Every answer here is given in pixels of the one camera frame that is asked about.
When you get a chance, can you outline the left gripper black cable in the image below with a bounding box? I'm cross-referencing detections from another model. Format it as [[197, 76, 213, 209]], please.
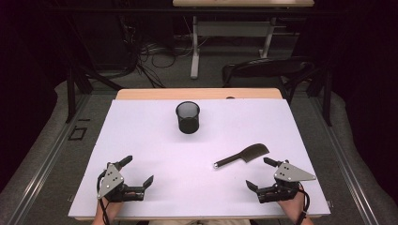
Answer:
[[96, 170, 113, 225]]

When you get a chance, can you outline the black metal crossbar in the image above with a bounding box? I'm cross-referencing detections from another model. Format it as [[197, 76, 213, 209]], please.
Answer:
[[43, 7, 345, 15]]

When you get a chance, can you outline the black mesh pen cup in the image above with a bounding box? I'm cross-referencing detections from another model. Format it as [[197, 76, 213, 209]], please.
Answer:
[[175, 100, 201, 135]]

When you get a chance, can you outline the person's right hand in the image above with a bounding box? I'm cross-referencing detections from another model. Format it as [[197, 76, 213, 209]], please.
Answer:
[[276, 190, 310, 220]]

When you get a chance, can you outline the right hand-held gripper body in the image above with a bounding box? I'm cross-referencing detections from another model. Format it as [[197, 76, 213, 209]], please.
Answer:
[[256, 159, 317, 204]]

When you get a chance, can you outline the black metal stand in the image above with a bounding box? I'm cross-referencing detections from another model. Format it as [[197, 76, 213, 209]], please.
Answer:
[[64, 67, 125, 124], [306, 62, 333, 128]]

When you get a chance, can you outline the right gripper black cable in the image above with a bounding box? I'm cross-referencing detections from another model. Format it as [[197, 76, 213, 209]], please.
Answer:
[[294, 183, 312, 225]]

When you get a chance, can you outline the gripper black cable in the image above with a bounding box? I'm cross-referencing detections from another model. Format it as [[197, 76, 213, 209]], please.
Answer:
[[96, 170, 113, 225], [294, 183, 312, 225]]

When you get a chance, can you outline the white table mat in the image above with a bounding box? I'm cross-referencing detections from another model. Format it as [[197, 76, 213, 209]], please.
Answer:
[[68, 98, 331, 218]]

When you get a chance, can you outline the bundle of black cables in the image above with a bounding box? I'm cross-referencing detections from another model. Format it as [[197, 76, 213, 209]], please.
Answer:
[[120, 15, 195, 89]]

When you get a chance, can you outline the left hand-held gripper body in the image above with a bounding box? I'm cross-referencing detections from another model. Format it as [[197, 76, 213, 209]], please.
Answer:
[[96, 162, 146, 203]]

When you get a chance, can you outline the black chair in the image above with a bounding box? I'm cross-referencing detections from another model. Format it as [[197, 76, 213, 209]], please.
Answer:
[[221, 56, 317, 104]]

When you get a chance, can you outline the black kitchen knife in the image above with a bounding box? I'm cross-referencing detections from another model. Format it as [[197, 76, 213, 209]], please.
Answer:
[[213, 142, 270, 170]]

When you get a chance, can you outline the person's left hand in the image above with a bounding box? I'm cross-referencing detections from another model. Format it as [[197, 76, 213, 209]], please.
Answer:
[[95, 199, 125, 224]]

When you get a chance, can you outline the metal floor rail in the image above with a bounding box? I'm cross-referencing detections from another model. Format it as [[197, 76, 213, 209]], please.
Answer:
[[8, 93, 93, 225], [313, 95, 380, 225]]

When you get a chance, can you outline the desk with white legs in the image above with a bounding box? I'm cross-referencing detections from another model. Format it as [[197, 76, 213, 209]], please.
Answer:
[[172, 0, 315, 80]]

